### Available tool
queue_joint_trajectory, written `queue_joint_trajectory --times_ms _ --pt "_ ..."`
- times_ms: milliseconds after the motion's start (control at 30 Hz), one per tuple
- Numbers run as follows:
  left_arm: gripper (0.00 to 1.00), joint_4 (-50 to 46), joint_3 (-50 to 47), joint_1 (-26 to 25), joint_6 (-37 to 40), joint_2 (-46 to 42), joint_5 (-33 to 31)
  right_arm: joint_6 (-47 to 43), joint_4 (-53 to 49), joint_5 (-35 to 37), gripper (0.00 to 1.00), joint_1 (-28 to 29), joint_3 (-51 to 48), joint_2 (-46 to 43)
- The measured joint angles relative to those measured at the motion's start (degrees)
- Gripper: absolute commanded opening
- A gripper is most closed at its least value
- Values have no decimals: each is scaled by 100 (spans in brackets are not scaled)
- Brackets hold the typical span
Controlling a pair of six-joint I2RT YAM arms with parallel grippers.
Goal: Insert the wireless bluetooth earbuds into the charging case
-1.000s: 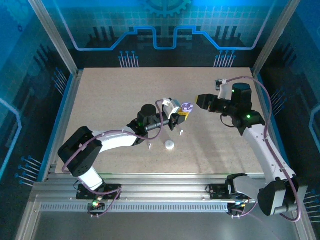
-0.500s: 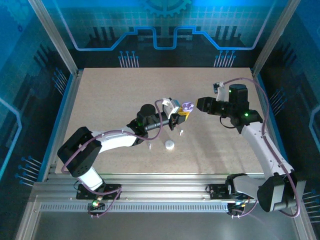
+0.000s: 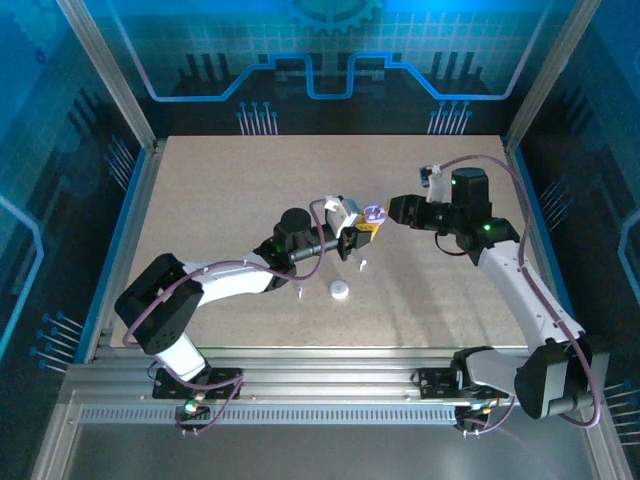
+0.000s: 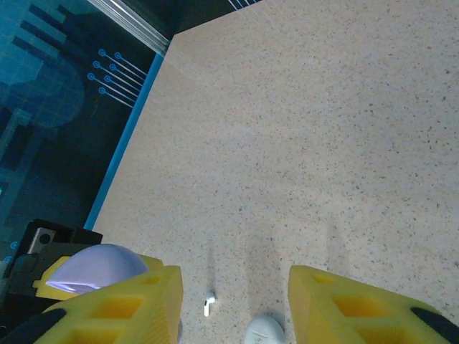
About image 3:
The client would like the aluminium side rail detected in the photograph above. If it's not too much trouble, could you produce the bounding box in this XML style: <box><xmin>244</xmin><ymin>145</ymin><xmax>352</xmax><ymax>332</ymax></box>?
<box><xmin>82</xmin><ymin>139</ymin><xmax>169</xmax><ymax>364</ymax></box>
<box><xmin>502</xmin><ymin>137</ymin><xmax>581</xmax><ymax>361</ymax></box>

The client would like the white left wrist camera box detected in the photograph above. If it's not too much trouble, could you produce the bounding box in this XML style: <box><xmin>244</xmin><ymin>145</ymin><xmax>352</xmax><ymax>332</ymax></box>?
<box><xmin>323</xmin><ymin>194</ymin><xmax>362</xmax><ymax>239</ymax></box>

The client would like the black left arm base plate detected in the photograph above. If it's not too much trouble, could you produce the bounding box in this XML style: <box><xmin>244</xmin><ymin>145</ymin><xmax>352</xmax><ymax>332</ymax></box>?
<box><xmin>151</xmin><ymin>367</ymin><xmax>245</xmax><ymax>401</ymax></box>

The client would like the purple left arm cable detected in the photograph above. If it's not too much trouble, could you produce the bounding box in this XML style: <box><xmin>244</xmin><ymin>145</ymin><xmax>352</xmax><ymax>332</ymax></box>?
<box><xmin>122</xmin><ymin>198</ymin><xmax>331</xmax><ymax>436</ymax></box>

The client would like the purple earbud charging case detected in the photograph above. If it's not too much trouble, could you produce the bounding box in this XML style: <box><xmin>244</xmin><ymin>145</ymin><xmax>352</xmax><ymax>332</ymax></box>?
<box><xmin>363</xmin><ymin>201</ymin><xmax>390</xmax><ymax>225</ymax></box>

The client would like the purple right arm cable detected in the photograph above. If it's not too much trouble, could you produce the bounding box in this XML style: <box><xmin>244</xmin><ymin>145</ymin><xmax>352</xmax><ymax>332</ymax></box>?
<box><xmin>434</xmin><ymin>153</ymin><xmax>604</xmax><ymax>439</ymax></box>

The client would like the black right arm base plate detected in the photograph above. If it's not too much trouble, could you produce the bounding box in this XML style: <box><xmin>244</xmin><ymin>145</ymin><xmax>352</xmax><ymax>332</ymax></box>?
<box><xmin>415</xmin><ymin>367</ymin><xmax>510</xmax><ymax>401</ymax></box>

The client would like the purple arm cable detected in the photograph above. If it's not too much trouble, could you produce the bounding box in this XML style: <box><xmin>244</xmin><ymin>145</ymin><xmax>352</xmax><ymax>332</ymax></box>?
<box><xmin>122</xmin><ymin>198</ymin><xmax>331</xmax><ymax>436</ymax></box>
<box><xmin>434</xmin><ymin>153</ymin><xmax>604</xmax><ymax>439</ymax></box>

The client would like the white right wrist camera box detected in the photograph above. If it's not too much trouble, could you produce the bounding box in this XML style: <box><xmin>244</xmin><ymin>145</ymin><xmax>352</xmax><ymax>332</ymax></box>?
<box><xmin>418</xmin><ymin>162</ymin><xmax>447</xmax><ymax>202</ymax></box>

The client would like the thin black right wrist wire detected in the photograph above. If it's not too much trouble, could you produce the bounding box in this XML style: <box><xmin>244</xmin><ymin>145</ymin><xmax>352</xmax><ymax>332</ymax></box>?
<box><xmin>433</xmin><ymin>230</ymin><xmax>469</xmax><ymax>257</ymax></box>

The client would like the grey slotted cable duct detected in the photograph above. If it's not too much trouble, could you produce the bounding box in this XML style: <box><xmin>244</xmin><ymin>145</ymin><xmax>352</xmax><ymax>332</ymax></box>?
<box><xmin>78</xmin><ymin>405</ymin><xmax>459</xmax><ymax>425</ymax></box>

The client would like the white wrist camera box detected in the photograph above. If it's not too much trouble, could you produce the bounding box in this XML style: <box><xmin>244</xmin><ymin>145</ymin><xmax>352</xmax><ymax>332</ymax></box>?
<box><xmin>418</xmin><ymin>162</ymin><xmax>447</xmax><ymax>202</ymax></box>
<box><xmin>323</xmin><ymin>194</ymin><xmax>362</xmax><ymax>239</ymax></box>

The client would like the aluminium frame post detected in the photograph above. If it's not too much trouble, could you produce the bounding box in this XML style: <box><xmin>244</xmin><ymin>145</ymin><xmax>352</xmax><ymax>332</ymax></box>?
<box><xmin>55</xmin><ymin>0</ymin><xmax>160</xmax><ymax>152</ymax></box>
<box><xmin>501</xmin><ymin>0</ymin><xmax>604</xmax><ymax>154</ymax></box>

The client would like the wide aluminium frame rail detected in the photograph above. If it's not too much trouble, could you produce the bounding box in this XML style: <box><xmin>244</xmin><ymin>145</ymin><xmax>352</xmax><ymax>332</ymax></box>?
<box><xmin>59</xmin><ymin>345</ymin><xmax>601</xmax><ymax>407</ymax></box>

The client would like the grey metal sheet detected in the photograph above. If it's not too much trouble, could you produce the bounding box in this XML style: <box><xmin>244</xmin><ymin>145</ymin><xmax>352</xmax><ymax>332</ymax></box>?
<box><xmin>29</xmin><ymin>419</ymin><xmax>634</xmax><ymax>480</ymax></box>

